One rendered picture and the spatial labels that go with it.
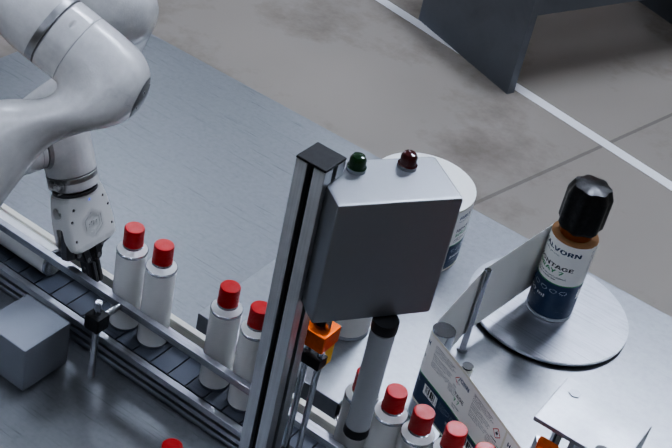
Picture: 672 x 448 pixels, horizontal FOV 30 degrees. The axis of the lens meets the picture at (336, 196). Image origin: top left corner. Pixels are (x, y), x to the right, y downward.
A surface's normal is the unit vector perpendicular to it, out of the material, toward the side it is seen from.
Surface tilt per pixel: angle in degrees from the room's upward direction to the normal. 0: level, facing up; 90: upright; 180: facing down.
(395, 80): 0
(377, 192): 0
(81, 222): 69
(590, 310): 0
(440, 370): 90
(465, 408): 90
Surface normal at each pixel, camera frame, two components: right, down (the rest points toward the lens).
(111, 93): 0.21, 0.16
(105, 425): 0.18, -0.80
